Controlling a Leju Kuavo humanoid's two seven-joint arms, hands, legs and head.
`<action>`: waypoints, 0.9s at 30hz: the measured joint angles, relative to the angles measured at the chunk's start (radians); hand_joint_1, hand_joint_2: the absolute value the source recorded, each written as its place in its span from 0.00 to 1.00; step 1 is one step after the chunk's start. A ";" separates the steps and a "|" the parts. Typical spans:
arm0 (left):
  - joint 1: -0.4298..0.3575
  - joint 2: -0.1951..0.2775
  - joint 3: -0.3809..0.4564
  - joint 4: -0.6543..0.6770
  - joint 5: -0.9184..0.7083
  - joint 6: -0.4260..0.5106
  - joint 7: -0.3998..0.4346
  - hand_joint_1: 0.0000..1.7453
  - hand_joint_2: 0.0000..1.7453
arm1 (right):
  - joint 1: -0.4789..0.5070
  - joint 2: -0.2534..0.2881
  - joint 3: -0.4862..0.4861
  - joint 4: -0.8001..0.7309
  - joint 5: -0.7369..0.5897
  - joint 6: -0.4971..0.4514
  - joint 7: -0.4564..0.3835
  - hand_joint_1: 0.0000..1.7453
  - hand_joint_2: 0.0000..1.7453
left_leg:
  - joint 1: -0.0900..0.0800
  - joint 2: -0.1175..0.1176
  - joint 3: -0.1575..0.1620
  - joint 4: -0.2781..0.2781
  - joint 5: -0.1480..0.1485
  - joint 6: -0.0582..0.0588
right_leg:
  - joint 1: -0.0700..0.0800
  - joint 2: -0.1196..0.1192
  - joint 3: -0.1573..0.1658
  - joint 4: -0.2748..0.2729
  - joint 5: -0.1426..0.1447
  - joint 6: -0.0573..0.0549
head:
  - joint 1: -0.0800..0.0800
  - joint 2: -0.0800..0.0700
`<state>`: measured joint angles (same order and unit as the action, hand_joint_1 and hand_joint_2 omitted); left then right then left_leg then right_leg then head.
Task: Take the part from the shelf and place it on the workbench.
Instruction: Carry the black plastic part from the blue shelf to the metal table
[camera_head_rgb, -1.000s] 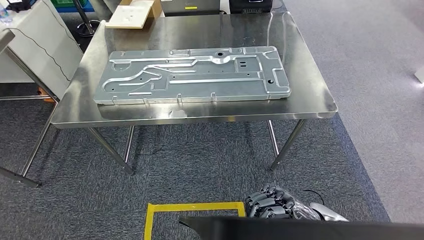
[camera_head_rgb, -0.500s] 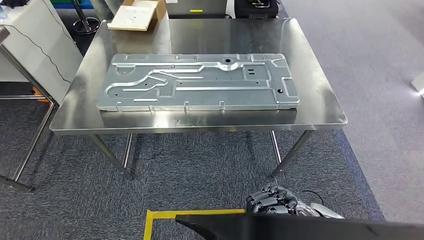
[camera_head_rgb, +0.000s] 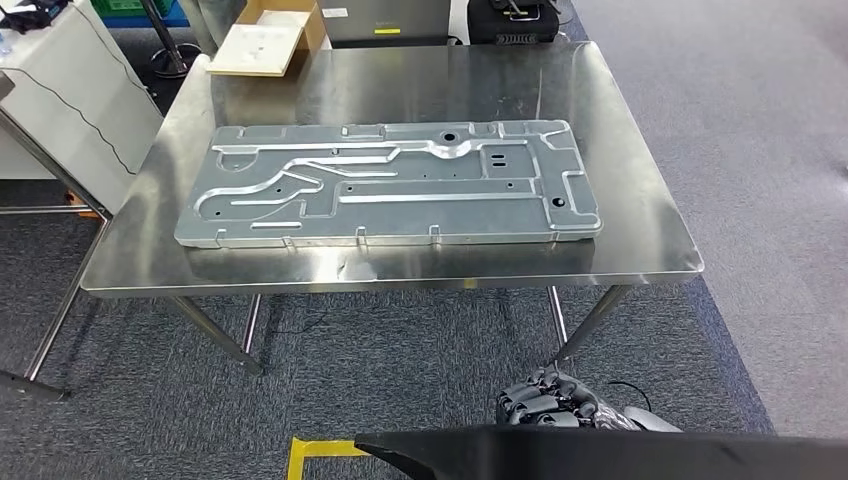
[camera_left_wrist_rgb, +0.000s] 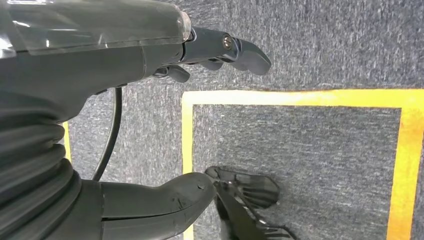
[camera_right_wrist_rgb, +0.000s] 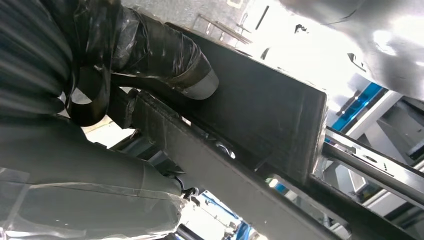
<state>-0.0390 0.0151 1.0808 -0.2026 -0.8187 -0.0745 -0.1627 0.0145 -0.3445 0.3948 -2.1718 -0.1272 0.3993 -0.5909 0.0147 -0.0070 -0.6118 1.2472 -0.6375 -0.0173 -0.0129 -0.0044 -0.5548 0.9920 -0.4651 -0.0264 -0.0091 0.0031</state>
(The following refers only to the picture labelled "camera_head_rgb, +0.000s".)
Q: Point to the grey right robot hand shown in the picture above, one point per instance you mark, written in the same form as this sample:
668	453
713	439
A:
556	404

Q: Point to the black plastic mounting part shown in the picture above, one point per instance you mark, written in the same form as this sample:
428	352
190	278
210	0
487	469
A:
596	457

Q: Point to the stamped sheet metal panel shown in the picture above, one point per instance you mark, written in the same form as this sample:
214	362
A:
397	218

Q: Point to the yellow floor tape square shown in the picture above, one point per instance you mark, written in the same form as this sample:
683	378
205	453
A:
298	457

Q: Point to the black equipment case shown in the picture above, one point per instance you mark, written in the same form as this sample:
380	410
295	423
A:
513	26

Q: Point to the open cardboard box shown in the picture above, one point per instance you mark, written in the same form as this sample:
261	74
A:
265	46

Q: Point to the small orange object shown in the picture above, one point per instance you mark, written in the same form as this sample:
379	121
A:
76	199

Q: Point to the green plastic crate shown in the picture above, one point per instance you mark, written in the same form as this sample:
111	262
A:
132	6

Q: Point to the white cabinet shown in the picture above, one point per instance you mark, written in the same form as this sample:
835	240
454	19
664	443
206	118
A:
66	86

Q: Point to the black cloth item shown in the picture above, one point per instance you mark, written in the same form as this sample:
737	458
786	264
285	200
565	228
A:
33	13

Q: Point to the dark stanchion post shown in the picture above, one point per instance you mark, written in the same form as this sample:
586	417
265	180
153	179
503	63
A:
175	60

